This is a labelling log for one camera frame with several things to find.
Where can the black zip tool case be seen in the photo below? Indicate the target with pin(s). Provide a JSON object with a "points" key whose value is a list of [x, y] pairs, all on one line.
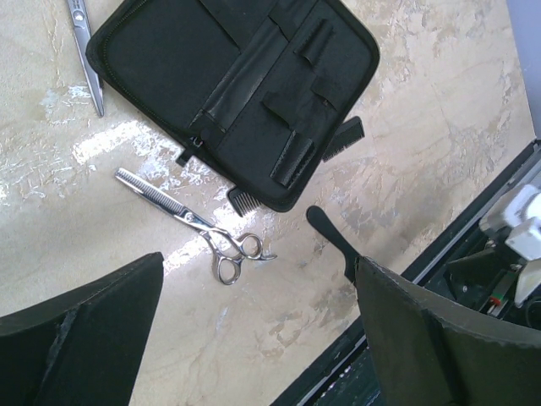
{"points": [[254, 89]]}

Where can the silver straight hair scissors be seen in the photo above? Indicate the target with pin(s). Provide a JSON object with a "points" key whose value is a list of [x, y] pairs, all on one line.
{"points": [[82, 32]]}

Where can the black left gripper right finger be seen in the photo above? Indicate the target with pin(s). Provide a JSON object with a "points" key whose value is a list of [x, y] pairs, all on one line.
{"points": [[429, 350]]}

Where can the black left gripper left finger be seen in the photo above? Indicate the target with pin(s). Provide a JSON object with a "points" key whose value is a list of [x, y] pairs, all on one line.
{"points": [[83, 347]]}

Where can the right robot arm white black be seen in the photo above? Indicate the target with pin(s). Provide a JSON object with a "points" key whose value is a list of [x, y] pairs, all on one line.
{"points": [[514, 219]]}

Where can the black tail comb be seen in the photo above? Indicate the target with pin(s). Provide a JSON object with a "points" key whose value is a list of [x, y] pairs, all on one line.
{"points": [[324, 226]]}

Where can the black flat comb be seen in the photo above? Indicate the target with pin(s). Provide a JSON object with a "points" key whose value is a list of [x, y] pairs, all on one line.
{"points": [[350, 132]]}

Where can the silver thinning scissors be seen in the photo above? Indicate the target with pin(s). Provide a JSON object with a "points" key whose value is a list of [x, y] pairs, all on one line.
{"points": [[227, 268]]}

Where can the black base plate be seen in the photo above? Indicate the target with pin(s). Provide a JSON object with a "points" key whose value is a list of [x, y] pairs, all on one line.
{"points": [[463, 265]]}

